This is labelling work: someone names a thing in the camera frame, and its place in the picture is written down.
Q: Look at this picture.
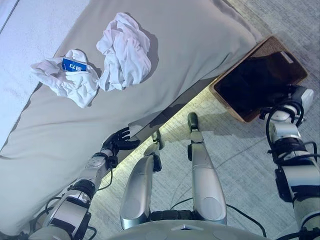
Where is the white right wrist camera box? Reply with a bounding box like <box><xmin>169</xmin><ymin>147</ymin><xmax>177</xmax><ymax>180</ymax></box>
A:
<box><xmin>301</xmin><ymin>87</ymin><xmax>315</xmax><ymax>111</ymax></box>

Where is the white garment with blue label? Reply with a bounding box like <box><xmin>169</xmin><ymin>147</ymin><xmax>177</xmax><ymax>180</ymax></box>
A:
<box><xmin>30</xmin><ymin>49</ymin><xmax>100</xmax><ymax>109</ymax></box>

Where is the brown wicker basket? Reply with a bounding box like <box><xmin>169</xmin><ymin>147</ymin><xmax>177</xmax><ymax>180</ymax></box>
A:
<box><xmin>209</xmin><ymin>35</ymin><xmax>309</xmax><ymax>123</ymax></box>

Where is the black garment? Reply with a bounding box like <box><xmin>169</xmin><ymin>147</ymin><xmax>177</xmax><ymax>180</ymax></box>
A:
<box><xmin>213</xmin><ymin>51</ymin><xmax>301</xmax><ymax>118</ymax></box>

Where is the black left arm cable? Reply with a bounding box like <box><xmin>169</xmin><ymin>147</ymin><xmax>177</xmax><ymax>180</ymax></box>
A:
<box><xmin>96</xmin><ymin>159</ymin><xmax>115</xmax><ymax>192</ymax></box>

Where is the white duvet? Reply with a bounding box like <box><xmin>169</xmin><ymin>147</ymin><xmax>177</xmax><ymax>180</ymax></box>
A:
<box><xmin>0</xmin><ymin>0</ymin><xmax>92</xmax><ymax>153</ymax></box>

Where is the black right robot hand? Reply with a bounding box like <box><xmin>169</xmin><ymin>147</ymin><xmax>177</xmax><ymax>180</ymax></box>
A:
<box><xmin>271</xmin><ymin>84</ymin><xmax>305</xmax><ymax>108</ymax></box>

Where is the plain white garment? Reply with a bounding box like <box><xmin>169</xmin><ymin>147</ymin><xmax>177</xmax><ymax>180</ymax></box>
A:
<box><xmin>96</xmin><ymin>12</ymin><xmax>153</xmax><ymax>92</ymax></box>

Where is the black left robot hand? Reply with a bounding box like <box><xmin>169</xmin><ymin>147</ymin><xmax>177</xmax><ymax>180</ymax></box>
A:
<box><xmin>101</xmin><ymin>126</ymin><xmax>141</xmax><ymax>155</ymax></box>

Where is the black floor cable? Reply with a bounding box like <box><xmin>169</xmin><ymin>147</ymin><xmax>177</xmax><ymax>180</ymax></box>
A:
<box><xmin>169</xmin><ymin>196</ymin><xmax>267</xmax><ymax>237</ymax></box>

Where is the grey bed blanket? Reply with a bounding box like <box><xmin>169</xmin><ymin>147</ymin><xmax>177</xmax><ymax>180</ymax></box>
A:
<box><xmin>0</xmin><ymin>0</ymin><xmax>257</xmax><ymax>237</ymax></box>

